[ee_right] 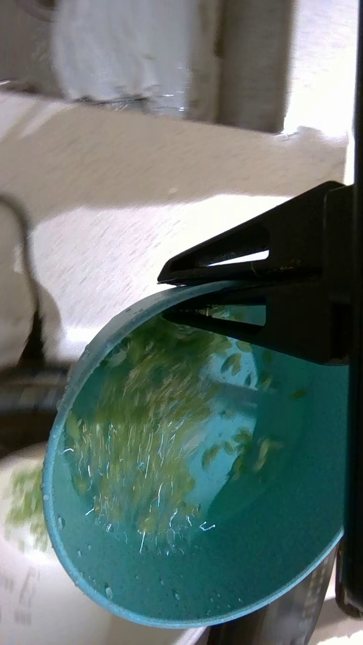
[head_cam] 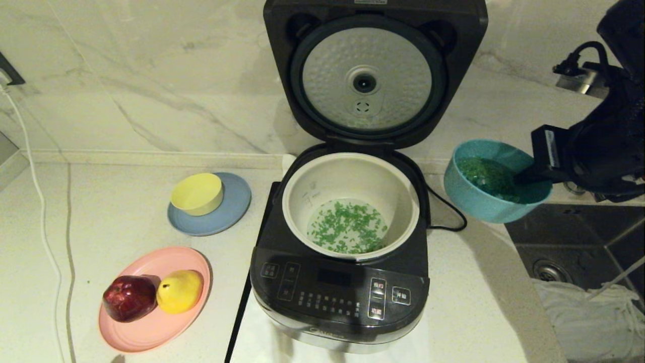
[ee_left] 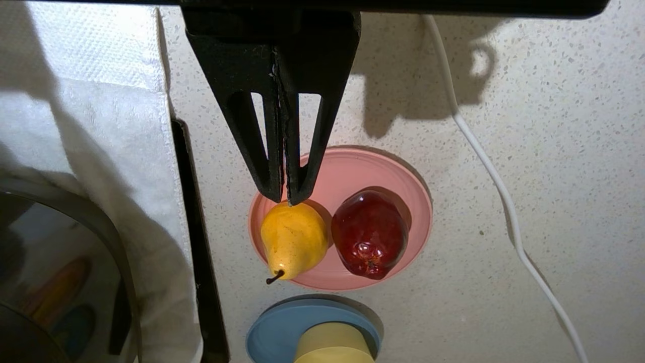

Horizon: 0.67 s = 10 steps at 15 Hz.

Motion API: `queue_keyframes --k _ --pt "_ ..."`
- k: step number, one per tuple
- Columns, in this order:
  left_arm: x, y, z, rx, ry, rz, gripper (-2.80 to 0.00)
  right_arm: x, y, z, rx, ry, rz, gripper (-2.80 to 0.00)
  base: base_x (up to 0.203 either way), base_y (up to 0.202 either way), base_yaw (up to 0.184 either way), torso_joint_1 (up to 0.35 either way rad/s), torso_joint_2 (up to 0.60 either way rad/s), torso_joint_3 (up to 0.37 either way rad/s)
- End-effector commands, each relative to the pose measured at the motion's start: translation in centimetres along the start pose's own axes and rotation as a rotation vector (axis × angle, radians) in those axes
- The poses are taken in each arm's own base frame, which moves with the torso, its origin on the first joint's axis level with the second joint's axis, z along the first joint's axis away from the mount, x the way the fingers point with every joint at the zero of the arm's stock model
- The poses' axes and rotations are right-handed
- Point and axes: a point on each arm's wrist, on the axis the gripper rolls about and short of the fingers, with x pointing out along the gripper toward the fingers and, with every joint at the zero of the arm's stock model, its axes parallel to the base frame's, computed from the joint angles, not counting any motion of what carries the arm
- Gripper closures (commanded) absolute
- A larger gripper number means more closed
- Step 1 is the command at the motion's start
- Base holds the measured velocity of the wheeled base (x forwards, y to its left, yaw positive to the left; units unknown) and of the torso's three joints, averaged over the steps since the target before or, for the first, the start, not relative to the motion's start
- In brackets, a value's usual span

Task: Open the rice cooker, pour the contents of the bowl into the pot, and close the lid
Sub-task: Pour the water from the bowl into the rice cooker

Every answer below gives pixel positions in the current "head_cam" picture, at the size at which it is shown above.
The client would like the teal plastic bowl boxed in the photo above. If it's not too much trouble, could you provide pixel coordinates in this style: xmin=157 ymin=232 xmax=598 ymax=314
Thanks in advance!
xmin=443 ymin=140 xmax=553 ymax=224

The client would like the black rice cooker lid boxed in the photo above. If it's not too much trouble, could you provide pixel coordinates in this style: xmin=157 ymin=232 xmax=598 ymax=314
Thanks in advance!
xmin=263 ymin=0 xmax=488 ymax=151

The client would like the black rice cooker body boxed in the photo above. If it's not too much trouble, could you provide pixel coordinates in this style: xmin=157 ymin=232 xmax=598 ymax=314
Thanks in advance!
xmin=250 ymin=144 xmax=430 ymax=353

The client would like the yellow bowl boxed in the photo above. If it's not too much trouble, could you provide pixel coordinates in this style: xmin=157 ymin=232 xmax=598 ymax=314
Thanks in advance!
xmin=170 ymin=173 xmax=224 ymax=217

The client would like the stainless steel sink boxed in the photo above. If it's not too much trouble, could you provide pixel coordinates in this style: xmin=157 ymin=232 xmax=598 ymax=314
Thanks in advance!
xmin=505 ymin=204 xmax=645 ymax=363

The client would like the round sink drain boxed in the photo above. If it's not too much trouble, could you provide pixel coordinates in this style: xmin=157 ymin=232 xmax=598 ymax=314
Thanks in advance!
xmin=532 ymin=259 xmax=573 ymax=283

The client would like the white cloth with green specks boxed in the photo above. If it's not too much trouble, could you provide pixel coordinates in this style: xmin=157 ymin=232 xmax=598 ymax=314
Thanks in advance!
xmin=533 ymin=280 xmax=645 ymax=361

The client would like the blue plate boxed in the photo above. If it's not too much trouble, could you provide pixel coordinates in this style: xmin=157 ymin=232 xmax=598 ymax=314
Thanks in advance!
xmin=167 ymin=172 xmax=252 ymax=237

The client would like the yellow pear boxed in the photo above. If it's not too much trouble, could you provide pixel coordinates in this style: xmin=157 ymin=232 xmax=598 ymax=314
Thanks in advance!
xmin=157 ymin=270 xmax=205 ymax=315

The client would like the pink plate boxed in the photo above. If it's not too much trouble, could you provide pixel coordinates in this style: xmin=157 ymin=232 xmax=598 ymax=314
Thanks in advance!
xmin=99 ymin=246 xmax=213 ymax=353

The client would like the red apple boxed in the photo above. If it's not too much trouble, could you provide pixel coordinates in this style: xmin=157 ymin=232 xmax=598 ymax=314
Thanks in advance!
xmin=103 ymin=275 xmax=160 ymax=323

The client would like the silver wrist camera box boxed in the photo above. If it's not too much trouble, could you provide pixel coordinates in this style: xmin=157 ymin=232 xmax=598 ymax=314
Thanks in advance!
xmin=556 ymin=66 xmax=610 ymax=99

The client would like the black power cord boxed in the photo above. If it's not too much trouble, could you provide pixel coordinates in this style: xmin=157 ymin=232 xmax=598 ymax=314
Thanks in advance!
xmin=426 ymin=184 xmax=468 ymax=232

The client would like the white cable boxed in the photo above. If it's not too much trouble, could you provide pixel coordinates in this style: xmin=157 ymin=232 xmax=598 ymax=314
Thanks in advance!
xmin=0 ymin=83 xmax=70 ymax=363

